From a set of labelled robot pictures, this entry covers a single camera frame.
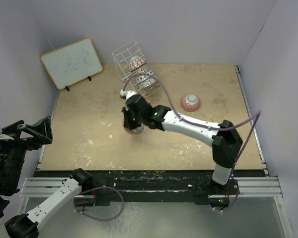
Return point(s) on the black floral pattern bowl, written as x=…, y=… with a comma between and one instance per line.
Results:
x=146, y=83

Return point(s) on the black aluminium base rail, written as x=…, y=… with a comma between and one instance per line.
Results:
x=193, y=186

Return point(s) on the red diamond dot bowl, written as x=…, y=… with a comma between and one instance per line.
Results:
x=144, y=77

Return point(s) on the brown lattice pattern bowl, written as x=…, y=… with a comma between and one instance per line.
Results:
x=143, y=69

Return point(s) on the grey medallion pattern bowl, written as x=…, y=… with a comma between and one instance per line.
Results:
x=137, y=130

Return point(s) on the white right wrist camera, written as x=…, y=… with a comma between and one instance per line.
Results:
x=127, y=94

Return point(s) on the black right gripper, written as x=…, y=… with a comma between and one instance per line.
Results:
x=126, y=112

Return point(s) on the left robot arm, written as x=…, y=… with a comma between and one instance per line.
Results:
x=42, y=200

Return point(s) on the white wire dish rack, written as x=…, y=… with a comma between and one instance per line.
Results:
x=121, y=57

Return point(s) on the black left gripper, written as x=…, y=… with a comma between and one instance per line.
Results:
x=40, y=131

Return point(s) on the blue triangle pattern bowl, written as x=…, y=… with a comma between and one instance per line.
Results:
x=136, y=62

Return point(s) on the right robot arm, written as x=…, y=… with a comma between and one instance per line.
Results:
x=223, y=138

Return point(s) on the yellow framed whiteboard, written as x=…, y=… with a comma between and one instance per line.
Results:
x=72, y=63

